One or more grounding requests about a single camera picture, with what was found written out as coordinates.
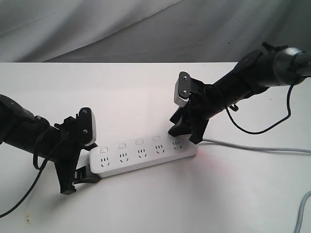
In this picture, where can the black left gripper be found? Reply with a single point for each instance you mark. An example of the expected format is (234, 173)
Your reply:
(67, 155)

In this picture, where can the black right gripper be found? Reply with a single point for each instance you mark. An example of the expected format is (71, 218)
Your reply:
(198, 109)

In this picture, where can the white five-outlet power strip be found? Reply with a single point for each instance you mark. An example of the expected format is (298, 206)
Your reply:
(134, 154)

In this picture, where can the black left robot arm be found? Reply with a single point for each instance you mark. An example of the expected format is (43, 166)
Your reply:
(21, 129)

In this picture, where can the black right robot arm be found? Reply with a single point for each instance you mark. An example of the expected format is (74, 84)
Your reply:
(254, 74)

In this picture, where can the grey backdrop cloth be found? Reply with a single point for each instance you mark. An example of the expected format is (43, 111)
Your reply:
(152, 31)

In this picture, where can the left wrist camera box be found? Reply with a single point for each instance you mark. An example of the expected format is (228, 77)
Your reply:
(87, 126)

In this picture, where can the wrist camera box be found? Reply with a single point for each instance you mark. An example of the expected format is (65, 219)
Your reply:
(87, 126)
(182, 89)

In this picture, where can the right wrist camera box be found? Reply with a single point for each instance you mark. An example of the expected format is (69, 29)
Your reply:
(182, 89)

